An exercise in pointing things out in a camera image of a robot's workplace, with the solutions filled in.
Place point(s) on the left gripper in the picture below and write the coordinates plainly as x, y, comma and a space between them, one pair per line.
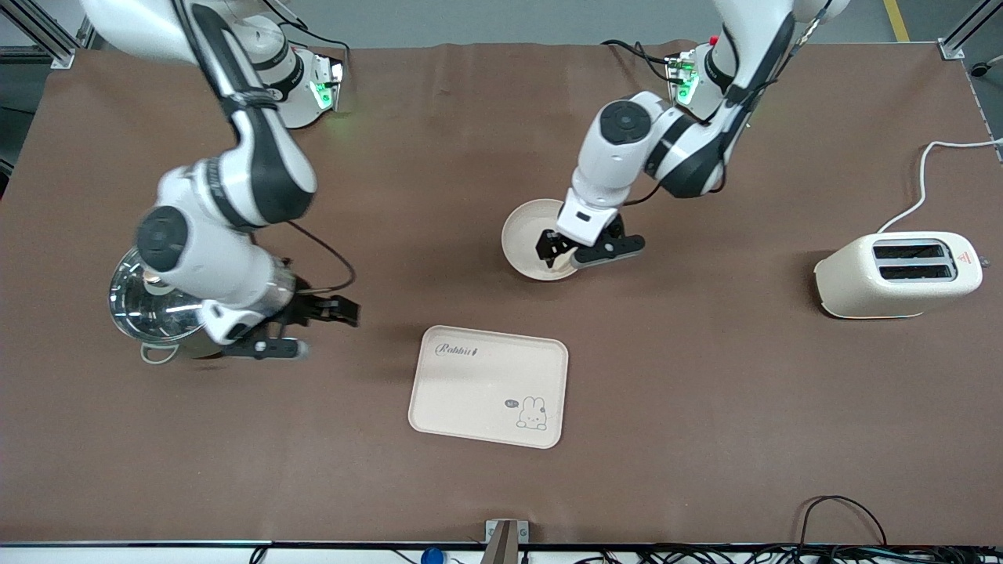
550, 244

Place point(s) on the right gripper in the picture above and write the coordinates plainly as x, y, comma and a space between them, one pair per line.
304, 308

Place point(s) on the cream round plate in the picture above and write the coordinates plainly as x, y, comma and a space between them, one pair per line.
525, 235

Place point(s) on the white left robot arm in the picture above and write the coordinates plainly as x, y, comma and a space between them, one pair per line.
619, 149

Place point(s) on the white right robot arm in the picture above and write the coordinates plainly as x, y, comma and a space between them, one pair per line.
258, 164

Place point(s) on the cream rabbit print tray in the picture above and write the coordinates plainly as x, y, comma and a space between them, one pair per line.
470, 392

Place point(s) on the glass pot lid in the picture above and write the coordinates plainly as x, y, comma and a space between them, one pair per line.
149, 309

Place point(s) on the brown table mat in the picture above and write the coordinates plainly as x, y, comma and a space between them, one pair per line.
705, 392

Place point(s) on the blue round cap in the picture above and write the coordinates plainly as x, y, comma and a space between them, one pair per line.
432, 557

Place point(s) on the cream two-slot toaster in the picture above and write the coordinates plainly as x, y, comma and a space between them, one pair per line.
885, 294

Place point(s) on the metal base connector bracket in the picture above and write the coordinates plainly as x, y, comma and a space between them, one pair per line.
329, 82
680, 78

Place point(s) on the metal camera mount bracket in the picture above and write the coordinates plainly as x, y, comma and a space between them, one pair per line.
505, 540

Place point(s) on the aluminium frame post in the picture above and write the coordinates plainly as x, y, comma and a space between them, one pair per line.
952, 48
61, 55

